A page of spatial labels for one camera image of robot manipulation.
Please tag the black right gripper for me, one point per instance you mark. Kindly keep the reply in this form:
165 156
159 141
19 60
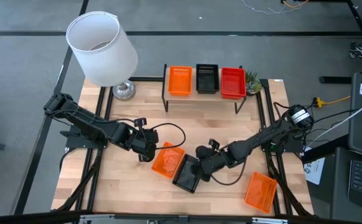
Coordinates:
216 161

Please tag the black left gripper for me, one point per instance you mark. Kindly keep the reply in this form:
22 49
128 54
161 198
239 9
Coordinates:
145 141

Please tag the orange slotted plastic basket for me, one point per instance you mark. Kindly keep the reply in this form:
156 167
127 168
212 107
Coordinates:
168 161
261 193
180 82

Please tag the black slotted plastic basket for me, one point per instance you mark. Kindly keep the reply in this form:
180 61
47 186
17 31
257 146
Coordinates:
185 179
207 82
207 93

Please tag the red slotted plastic basket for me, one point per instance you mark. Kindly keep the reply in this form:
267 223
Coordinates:
233 84
234 96

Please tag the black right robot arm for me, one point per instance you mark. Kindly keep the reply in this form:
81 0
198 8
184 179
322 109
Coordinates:
262 137

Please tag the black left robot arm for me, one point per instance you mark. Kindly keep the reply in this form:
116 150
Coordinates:
87 119

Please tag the wooden shelf black metal legs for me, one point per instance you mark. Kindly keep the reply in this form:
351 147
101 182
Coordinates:
199 97

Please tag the silver metal bar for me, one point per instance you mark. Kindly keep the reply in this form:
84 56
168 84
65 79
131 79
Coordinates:
131 219
269 221

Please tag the potted spiky succulent plant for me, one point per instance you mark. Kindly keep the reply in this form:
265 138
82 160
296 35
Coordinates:
253 82

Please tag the white paper sheet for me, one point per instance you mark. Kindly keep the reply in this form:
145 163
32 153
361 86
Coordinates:
314 172

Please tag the white shade table lamp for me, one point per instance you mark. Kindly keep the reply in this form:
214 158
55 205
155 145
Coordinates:
103 53

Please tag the black floor foot bar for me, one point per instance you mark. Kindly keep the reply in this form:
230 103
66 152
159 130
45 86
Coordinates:
335 80

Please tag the camouflage patterned item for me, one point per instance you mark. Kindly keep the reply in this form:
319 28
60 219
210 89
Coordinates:
361 50

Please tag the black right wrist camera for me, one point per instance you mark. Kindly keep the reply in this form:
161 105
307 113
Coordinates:
214 144

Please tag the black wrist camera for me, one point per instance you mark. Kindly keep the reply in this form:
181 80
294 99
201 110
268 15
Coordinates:
214 144
140 122

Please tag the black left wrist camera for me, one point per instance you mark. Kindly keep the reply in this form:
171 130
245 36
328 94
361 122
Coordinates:
140 122

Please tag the black metal rig frame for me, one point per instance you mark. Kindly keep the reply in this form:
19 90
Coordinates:
146 79

